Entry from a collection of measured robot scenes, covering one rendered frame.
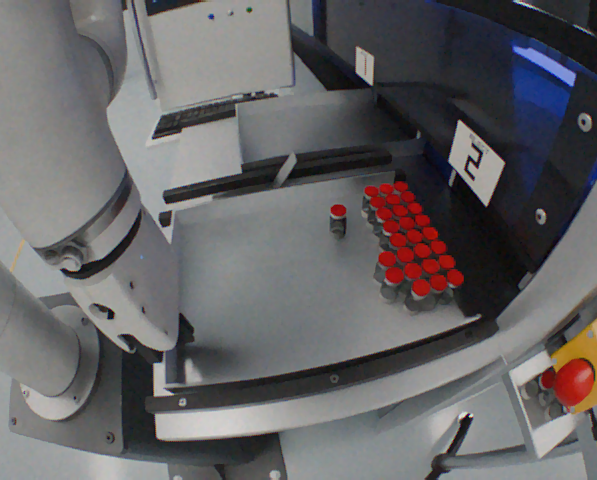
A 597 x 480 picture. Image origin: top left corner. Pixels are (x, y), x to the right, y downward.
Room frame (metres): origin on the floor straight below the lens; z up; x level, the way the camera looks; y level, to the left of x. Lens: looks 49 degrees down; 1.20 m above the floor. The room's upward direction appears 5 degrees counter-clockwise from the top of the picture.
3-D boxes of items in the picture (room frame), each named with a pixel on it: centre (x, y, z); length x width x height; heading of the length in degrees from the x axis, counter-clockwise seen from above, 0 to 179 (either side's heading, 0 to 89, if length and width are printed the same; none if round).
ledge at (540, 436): (-0.01, -0.31, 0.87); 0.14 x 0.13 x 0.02; 97
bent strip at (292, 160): (0.38, 0.06, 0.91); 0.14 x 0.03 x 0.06; 98
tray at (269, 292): (0.22, -0.01, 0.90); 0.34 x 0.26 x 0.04; 97
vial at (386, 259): (0.19, -0.10, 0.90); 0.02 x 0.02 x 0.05
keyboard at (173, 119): (0.87, 0.21, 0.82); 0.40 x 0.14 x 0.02; 96
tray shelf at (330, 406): (0.39, -0.02, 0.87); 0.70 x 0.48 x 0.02; 7
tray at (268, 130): (0.57, -0.07, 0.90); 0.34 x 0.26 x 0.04; 97
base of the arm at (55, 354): (0.10, 0.37, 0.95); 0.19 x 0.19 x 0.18
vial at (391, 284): (0.17, -0.10, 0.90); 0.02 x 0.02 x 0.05
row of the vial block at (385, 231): (0.23, -0.11, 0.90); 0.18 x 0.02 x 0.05; 7
